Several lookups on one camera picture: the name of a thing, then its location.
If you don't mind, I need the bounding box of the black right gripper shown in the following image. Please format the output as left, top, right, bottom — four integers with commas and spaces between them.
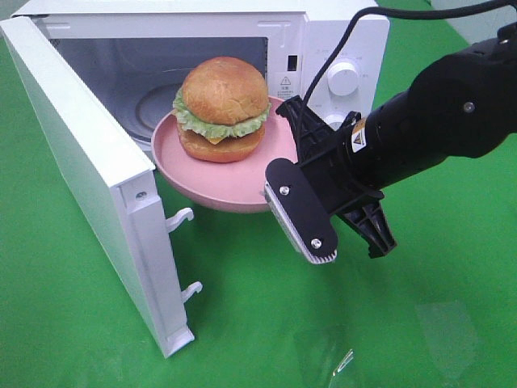
275, 95, 397, 259

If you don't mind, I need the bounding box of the white microwave knob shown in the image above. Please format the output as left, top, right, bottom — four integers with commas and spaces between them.
326, 61, 359, 96
324, 114, 345, 131

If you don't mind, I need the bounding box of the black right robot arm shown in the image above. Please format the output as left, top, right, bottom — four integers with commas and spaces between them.
265, 24, 516, 264

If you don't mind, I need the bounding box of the glass microwave turntable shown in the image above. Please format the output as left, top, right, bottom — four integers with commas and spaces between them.
128, 83, 181, 143

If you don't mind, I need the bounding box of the white lower microwave knob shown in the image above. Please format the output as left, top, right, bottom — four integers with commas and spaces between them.
324, 114, 345, 131

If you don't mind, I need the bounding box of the white upper microwave knob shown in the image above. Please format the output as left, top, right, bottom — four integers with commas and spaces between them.
326, 61, 359, 96

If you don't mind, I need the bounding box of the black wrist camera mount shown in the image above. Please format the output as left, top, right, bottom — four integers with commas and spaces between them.
264, 158, 338, 265

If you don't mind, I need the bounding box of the white microwave oven body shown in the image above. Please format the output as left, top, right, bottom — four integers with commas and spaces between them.
9, 1, 368, 160

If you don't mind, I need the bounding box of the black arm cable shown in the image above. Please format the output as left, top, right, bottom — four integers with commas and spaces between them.
301, 0, 512, 107

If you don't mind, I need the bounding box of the pink round plate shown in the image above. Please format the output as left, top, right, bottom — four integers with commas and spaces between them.
151, 97, 297, 213

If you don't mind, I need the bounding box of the burger with lettuce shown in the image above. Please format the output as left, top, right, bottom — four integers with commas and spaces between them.
172, 57, 271, 163

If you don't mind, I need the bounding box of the white warning label sticker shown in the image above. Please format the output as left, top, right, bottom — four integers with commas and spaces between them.
272, 72, 297, 99

